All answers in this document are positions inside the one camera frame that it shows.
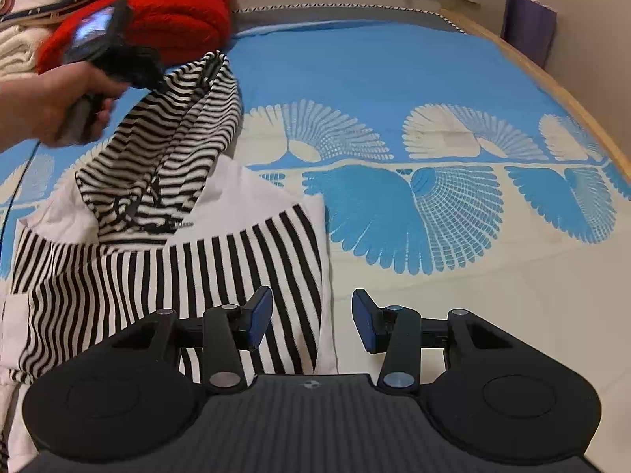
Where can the red folded blanket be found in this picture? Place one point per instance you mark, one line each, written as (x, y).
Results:
(182, 15)

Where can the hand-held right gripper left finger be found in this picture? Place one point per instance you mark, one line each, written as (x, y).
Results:
(261, 315)

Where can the blue cream patterned bed sheet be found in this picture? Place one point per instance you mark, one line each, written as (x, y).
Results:
(394, 83)

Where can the person's left hand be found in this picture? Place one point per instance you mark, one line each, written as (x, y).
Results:
(49, 101)

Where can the wooden bed frame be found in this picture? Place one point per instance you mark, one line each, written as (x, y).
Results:
(591, 120)

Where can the purple board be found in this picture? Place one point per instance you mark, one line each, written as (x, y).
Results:
(527, 29)

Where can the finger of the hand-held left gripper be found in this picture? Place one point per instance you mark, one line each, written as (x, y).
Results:
(133, 66)

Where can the striped hooded top white vest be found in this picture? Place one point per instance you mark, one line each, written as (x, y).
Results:
(148, 266)

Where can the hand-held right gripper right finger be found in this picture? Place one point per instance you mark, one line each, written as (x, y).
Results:
(362, 320)

